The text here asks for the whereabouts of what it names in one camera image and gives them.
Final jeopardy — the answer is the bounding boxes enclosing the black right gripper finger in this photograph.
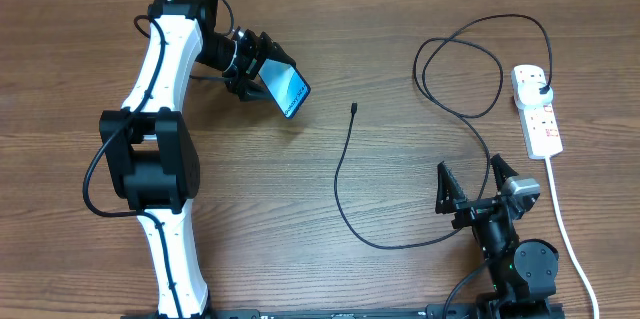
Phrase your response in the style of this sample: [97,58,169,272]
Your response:
[435,162,467,214]
[490,154,518,191]

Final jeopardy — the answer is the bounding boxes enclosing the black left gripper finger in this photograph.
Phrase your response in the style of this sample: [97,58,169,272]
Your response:
[238,79,273,102]
[258,32,296,65]

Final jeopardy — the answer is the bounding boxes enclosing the blue Galaxy smartphone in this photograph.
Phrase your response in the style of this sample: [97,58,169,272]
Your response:
[258,59,311,119]

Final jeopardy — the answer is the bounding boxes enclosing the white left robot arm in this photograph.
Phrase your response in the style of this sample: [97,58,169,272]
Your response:
[88,0,311,318]

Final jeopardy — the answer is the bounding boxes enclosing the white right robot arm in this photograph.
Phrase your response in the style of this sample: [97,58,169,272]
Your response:
[427,154,564,318]

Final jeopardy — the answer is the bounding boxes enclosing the white charger plug adapter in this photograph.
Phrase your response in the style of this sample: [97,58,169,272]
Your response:
[514,82,554,110]

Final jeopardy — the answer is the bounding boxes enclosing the white power strip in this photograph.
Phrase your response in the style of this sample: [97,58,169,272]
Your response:
[510,64,563,160]

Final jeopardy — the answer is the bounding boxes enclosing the white power strip cord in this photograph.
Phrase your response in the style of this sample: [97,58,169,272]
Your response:
[543,156,600,319]

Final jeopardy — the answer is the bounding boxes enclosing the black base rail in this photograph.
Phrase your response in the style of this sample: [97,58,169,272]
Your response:
[119,303,566,319]

